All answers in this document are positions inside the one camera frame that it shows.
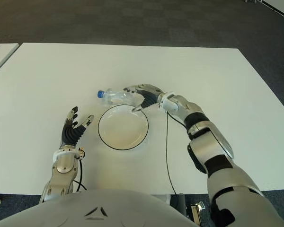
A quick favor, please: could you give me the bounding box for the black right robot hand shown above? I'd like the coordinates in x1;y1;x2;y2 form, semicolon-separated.
123;83;163;112

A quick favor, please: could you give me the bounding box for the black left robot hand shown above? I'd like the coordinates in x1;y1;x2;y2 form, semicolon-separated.
60;106;95;149

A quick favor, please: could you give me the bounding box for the clear blue-capped water bottle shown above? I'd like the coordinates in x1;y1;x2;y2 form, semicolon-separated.
96;88;143;106

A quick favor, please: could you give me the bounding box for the white black-rimmed plate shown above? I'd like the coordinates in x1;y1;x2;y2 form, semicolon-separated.
98;104;149;151

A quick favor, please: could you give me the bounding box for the grey robot torso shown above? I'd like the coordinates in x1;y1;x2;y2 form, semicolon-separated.
0;188;204;227

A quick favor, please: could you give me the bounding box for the dark grey table leg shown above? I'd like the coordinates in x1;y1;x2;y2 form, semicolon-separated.
169;193;188;215

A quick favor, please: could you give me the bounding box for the white board panel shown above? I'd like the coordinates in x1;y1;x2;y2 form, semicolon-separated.
262;0;284;21

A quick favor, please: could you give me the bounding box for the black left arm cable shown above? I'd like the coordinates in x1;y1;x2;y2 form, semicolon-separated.
73;158;88;192

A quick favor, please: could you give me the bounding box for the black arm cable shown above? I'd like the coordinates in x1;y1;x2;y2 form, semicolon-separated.
73;158;88;192
165;112;178;194

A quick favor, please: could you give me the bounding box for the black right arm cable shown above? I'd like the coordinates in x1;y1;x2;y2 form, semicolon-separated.
165;112;178;194

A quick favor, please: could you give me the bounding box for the black yellow metal bracket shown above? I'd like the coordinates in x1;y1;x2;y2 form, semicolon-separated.
190;201;206;225

